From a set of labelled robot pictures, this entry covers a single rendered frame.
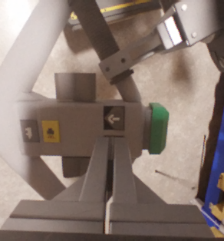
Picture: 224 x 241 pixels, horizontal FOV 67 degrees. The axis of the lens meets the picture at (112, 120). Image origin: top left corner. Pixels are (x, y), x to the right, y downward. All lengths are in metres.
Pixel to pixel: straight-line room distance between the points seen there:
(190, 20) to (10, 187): 1.42
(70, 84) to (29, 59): 0.07
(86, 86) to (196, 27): 0.15
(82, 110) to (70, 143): 0.06
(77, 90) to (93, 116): 0.05
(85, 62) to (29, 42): 0.95
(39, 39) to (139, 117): 0.18
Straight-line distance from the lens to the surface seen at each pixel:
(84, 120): 0.26
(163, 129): 0.28
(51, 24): 0.28
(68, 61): 1.20
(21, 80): 0.30
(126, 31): 1.34
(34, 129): 0.29
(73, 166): 0.31
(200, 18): 0.23
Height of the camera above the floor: 1.19
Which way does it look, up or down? 63 degrees down
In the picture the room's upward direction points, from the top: 128 degrees clockwise
